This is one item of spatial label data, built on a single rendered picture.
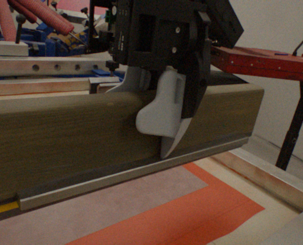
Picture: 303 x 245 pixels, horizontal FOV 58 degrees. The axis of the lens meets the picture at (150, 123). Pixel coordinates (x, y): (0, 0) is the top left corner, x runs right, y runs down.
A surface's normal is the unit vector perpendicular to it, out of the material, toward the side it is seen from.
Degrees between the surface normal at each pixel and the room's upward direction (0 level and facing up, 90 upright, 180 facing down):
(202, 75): 84
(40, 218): 0
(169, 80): 83
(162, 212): 0
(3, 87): 90
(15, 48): 90
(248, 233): 0
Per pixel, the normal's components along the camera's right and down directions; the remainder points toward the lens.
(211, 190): 0.13, -0.92
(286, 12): -0.79, 0.13
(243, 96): 0.61, 0.37
